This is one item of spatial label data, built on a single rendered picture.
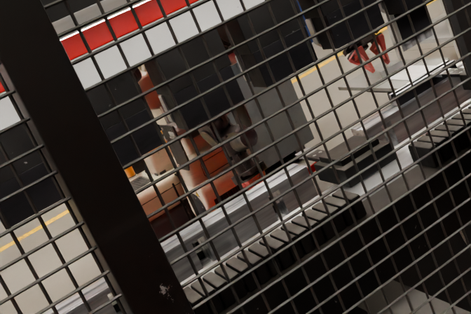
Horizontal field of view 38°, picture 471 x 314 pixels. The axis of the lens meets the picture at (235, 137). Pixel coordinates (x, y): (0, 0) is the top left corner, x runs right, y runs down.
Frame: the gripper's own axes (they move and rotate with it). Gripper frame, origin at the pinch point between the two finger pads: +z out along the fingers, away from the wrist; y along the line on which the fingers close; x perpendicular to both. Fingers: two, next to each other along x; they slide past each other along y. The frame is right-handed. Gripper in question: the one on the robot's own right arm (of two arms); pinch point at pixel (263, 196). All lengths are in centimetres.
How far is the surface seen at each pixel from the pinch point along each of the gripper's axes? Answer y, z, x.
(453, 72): 58, -7, 26
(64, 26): 64, -52, -57
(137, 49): 46, -47, -37
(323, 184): 32.4, 0.6, -4.8
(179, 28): 48, -46, -28
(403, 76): 42, -10, 28
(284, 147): -189, 18, 157
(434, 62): 45, -9, 37
